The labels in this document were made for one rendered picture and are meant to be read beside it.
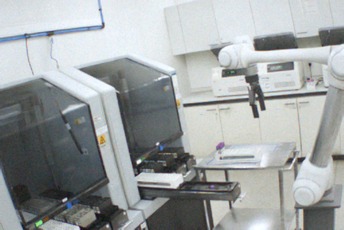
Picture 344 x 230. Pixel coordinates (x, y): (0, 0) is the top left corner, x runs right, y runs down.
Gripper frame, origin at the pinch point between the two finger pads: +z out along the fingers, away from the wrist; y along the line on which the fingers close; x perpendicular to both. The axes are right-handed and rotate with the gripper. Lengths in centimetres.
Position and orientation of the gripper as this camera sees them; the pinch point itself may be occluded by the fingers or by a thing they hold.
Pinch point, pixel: (259, 111)
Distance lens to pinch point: 181.2
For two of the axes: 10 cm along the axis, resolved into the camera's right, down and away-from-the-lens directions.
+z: 2.7, 9.5, 1.7
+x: -8.2, 1.3, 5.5
